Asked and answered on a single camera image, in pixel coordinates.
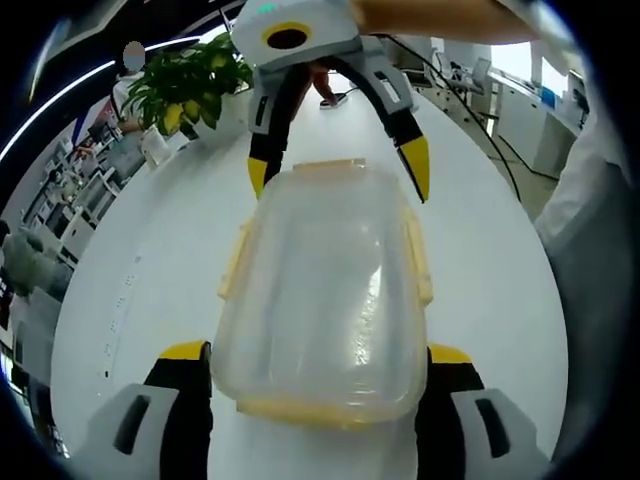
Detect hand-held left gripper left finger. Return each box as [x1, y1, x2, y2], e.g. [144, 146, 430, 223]
[72, 340, 216, 480]

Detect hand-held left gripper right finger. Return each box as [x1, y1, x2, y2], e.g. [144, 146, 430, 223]
[414, 343, 552, 480]

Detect clear container with yellow clips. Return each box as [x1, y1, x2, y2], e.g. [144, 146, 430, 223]
[209, 157, 434, 434]

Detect person's right hand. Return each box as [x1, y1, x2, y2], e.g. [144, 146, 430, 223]
[308, 67, 335, 102]

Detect green potted plant white pot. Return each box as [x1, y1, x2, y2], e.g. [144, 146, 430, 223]
[122, 32, 254, 137]

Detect white paper cup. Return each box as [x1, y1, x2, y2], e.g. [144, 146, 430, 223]
[140, 124, 169, 167]

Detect white office cabinet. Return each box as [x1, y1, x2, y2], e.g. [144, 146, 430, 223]
[492, 69, 586, 177]

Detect long ceiling light strip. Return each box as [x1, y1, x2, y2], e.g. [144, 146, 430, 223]
[0, 35, 202, 157]

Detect person's white shirt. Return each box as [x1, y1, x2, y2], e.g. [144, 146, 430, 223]
[532, 99, 640, 451]

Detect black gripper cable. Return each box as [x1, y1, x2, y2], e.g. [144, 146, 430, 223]
[377, 32, 531, 204]

